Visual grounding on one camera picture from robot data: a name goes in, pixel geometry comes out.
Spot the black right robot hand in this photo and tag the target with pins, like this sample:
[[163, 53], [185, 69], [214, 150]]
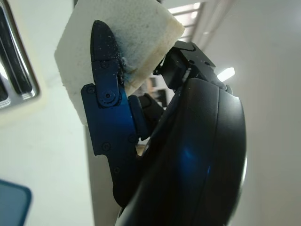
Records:
[[192, 153]]

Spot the white bread slice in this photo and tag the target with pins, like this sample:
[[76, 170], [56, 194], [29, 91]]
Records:
[[141, 28]]

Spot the blue plastic tray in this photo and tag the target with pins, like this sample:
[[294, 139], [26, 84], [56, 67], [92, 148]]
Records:
[[11, 202]]

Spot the cream white two-slot toaster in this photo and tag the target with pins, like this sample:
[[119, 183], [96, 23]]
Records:
[[21, 58]]

